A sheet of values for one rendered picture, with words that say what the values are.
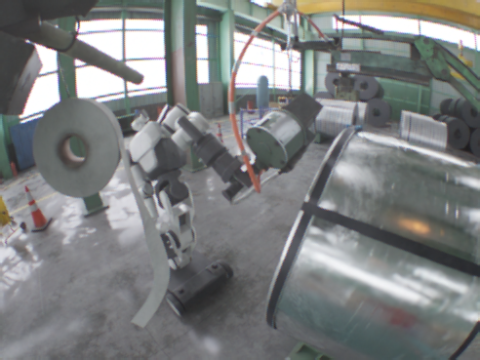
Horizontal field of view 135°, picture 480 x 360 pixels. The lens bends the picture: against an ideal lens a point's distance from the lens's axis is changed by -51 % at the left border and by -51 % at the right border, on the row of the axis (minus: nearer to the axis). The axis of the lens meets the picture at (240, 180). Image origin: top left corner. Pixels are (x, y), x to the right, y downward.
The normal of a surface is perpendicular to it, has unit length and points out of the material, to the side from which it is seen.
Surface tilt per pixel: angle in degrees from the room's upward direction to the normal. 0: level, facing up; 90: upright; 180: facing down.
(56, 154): 90
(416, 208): 37
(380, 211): 41
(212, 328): 0
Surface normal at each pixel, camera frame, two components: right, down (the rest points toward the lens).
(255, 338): -0.02, -0.90
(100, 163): 0.38, 0.38
